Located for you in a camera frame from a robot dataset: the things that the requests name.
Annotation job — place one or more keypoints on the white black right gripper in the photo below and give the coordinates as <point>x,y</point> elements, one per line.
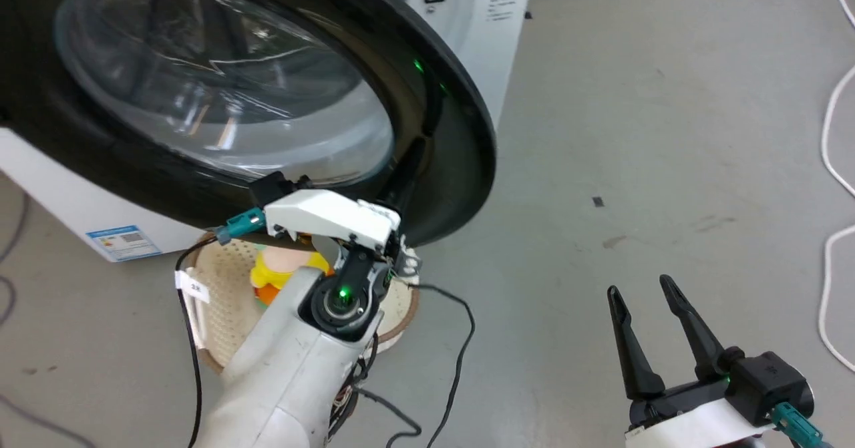
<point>688,418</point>

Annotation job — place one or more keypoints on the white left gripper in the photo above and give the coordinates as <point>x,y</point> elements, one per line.
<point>327,214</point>

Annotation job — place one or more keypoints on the beige round laundry basket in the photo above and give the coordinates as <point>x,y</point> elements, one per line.
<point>224,294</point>

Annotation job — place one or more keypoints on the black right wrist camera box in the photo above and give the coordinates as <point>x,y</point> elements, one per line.
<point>768,384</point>

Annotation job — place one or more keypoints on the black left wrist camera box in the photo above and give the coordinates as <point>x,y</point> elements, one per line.
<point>270,186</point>

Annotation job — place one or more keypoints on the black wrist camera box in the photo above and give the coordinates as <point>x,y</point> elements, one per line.
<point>768,384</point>
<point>270,186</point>

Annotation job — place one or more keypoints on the white washing machine body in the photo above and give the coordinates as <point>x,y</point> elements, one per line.
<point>497,47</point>

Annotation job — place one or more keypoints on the black round glass washer door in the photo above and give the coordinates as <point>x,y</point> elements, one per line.
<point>220,81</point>

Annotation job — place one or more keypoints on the blue energy label sticker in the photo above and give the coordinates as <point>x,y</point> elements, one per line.
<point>123,242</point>

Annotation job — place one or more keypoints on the yellow orange toy doll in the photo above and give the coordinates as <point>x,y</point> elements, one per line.
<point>280,268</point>

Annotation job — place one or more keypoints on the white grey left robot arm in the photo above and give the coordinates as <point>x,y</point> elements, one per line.
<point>294,368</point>

